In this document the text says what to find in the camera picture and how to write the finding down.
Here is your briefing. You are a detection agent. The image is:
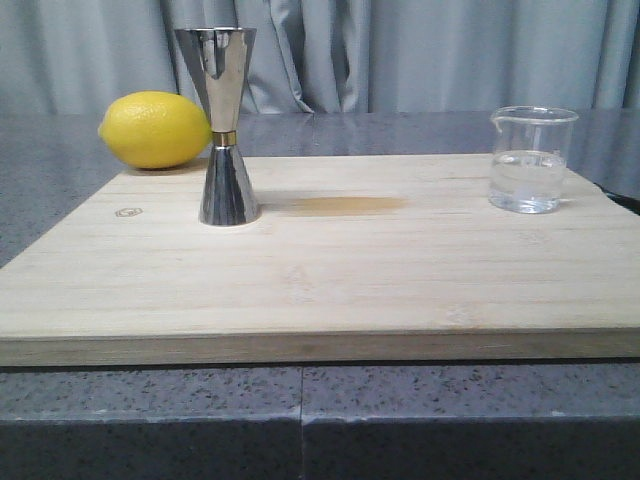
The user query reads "clear glass beaker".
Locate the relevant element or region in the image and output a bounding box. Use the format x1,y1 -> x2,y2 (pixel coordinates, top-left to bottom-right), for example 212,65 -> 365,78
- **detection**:
488,106 -> 579,214

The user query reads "steel double jigger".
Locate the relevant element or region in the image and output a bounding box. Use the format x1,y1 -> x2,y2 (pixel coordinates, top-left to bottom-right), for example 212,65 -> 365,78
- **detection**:
175,27 -> 260,226

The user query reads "yellow lemon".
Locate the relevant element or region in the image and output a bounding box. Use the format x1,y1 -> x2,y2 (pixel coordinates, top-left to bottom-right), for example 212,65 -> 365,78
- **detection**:
98,91 -> 211,169

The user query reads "grey curtain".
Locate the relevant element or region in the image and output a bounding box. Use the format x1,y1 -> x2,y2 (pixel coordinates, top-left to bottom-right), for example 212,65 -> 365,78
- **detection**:
1,1 -> 639,114

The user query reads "wooden cutting board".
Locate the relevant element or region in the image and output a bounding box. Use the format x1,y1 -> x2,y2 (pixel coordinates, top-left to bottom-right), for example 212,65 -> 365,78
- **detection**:
1,155 -> 639,366

